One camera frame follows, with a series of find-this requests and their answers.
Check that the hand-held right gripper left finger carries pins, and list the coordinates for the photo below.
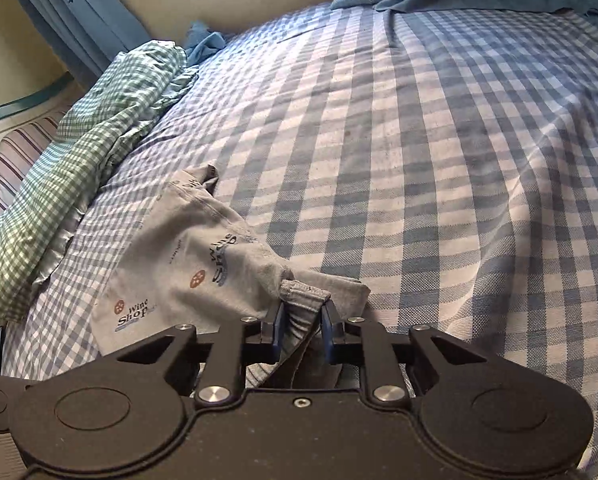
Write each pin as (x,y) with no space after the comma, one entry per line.
(278,331)

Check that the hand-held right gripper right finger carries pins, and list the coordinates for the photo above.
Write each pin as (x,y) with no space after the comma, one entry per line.
(327,334)

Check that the grey printed pants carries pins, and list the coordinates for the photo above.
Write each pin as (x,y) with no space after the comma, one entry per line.
(189,260)

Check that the blue checked bed sheet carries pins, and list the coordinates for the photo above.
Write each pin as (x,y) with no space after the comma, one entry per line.
(404,160)

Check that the green checked quilt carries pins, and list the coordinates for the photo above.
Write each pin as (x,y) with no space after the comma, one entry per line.
(79,150)

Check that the small blue cloth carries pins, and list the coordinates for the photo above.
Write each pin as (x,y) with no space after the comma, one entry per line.
(204,42)

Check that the striped pillow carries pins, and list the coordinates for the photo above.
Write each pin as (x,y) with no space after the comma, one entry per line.
(14,155)

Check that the blue star curtain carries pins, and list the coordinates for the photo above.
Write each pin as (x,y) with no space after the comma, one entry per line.
(64,5)

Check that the teal headboard frame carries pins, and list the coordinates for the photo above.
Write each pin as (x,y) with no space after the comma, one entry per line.
(9,107)

